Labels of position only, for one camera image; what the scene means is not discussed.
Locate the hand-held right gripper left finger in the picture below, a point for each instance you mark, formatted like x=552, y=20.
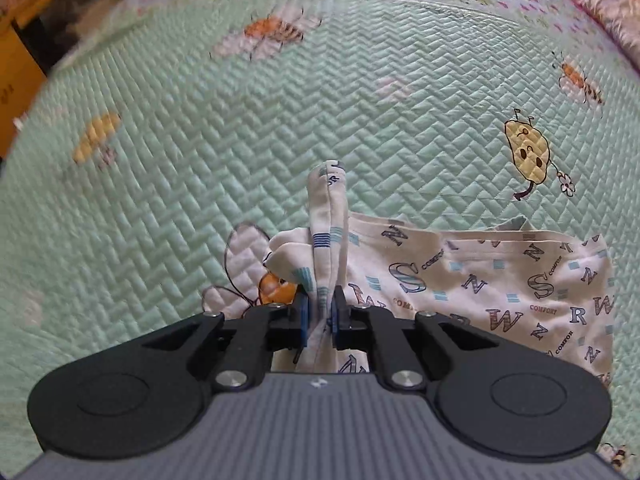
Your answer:
x=303, y=325

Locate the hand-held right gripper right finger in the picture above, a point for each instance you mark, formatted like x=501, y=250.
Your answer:
x=336, y=322

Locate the white printed shirt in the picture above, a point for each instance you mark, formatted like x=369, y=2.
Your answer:
x=475, y=285

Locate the green quilted bee blanket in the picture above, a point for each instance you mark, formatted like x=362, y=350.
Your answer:
x=200, y=160

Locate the wooden desk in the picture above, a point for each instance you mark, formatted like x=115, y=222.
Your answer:
x=17, y=75

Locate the floral pillow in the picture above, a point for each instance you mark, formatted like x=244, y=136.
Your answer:
x=610, y=5

